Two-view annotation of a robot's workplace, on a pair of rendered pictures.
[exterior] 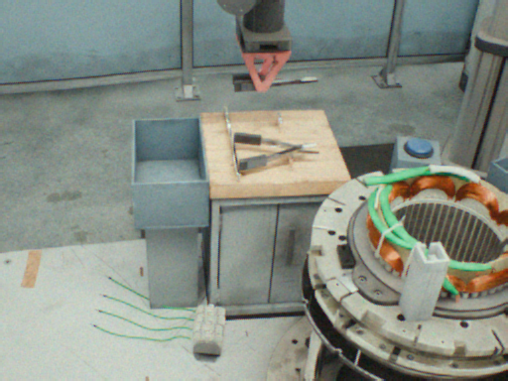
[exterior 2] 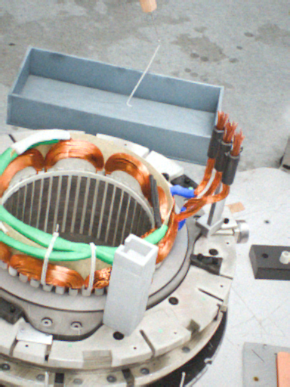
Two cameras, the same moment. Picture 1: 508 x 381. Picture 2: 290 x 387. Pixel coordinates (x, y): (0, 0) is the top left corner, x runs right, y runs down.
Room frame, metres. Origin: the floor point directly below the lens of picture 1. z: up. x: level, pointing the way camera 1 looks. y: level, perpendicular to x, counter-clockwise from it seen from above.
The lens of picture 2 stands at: (0.18, 0.31, 1.79)
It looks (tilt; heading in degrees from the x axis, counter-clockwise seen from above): 41 degrees down; 299
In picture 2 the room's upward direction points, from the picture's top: 11 degrees clockwise
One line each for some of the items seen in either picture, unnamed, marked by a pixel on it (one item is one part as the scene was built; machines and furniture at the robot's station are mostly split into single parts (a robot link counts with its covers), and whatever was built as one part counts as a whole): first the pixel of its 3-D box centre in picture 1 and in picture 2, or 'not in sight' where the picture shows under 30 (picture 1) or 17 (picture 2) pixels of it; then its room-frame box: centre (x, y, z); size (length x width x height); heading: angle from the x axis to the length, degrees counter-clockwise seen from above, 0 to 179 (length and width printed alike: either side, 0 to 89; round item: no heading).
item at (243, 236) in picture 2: not in sight; (241, 231); (0.48, -0.44, 1.07); 0.03 x 0.01 x 0.03; 141
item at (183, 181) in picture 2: not in sight; (184, 187); (0.56, -0.44, 1.09); 0.03 x 0.02 x 0.02; 170
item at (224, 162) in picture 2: not in sight; (223, 154); (0.49, -0.38, 1.21); 0.04 x 0.04 x 0.03; 3
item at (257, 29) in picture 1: (263, 12); not in sight; (0.88, -0.09, 1.26); 0.10 x 0.07 x 0.07; 5
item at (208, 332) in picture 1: (208, 329); not in sight; (0.72, -0.02, 0.80); 0.10 x 0.05 x 0.04; 173
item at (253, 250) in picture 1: (265, 222); not in sight; (0.85, -0.11, 0.91); 0.19 x 0.19 x 0.26; 4
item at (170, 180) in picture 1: (170, 220); not in sight; (0.84, 0.04, 0.92); 0.17 x 0.11 x 0.28; 4
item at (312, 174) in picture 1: (271, 151); not in sight; (0.85, -0.11, 1.05); 0.20 x 0.19 x 0.02; 94
